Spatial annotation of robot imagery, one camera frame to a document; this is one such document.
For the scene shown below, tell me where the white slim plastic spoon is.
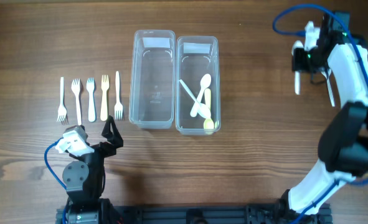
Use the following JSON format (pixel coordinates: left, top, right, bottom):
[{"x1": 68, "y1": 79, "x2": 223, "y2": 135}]
[{"x1": 179, "y1": 80, "x2": 211, "y2": 119}]

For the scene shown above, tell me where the yellow plastic spoon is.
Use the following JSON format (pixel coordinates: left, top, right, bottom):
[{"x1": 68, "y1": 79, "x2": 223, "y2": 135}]
[{"x1": 204, "y1": 88, "x2": 215, "y2": 134}]

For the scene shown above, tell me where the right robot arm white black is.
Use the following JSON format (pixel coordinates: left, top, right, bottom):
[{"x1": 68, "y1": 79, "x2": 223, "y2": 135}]
[{"x1": 274, "y1": 10, "x2": 368, "y2": 223}]

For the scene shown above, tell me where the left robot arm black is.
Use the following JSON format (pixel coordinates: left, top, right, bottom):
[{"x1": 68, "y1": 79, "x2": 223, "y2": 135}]
[{"x1": 56, "y1": 116, "x2": 124, "y2": 223}]

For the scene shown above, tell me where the white fork nearest container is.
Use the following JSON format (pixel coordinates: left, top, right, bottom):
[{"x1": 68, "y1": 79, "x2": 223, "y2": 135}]
[{"x1": 114, "y1": 71, "x2": 123, "y2": 120}]

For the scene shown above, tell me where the left clear plastic container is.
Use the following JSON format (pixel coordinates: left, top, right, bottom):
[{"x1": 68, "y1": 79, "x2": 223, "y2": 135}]
[{"x1": 129, "y1": 30, "x2": 176, "y2": 129}]

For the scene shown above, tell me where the clear plastic container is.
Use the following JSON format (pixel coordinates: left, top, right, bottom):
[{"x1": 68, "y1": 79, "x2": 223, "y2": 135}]
[
  {"x1": 176, "y1": 36, "x2": 221, "y2": 135},
  {"x1": 129, "y1": 30, "x2": 176, "y2": 129}
]

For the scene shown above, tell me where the right clear plastic container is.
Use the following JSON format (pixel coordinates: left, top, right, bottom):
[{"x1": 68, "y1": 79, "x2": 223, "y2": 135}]
[{"x1": 176, "y1": 36, "x2": 221, "y2": 135}]

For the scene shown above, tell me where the yellow plastic fork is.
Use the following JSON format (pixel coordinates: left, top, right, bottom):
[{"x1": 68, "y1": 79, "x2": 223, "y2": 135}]
[{"x1": 100, "y1": 75, "x2": 110, "y2": 121}]

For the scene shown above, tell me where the white plastic fork far left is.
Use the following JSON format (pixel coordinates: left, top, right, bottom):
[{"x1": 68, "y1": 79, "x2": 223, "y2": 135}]
[{"x1": 57, "y1": 77, "x2": 67, "y2": 122}]

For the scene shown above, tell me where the light blue plastic fork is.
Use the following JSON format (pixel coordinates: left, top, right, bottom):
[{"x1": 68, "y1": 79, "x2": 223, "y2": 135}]
[{"x1": 86, "y1": 78, "x2": 96, "y2": 122}]

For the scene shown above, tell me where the white fork tines up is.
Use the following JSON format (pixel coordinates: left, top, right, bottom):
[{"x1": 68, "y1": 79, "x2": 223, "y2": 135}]
[{"x1": 71, "y1": 78, "x2": 82, "y2": 126}]

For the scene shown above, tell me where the right blue cable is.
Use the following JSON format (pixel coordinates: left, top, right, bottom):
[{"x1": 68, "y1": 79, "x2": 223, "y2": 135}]
[{"x1": 272, "y1": 3, "x2": 368, "y2": 224}]

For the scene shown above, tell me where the blue cable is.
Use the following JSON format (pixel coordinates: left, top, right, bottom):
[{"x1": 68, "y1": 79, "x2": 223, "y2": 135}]
[
  {"x1": 272, "y1": 3, "x2": 368, "y2": 224},
  {"x1": 44, "y1": 138, "x2": 68, "y2": 190}
]

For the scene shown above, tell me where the left blue cable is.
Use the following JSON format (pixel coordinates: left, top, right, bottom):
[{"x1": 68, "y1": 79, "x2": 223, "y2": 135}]
[{"x1": 44, "y1": 138, "x2": 68, "y2": 190}]

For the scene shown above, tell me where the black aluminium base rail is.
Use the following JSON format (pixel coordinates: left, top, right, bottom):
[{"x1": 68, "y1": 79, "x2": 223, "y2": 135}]
[{"x1": 55, "y1": 202, "x2": 331, "y2": 224}]

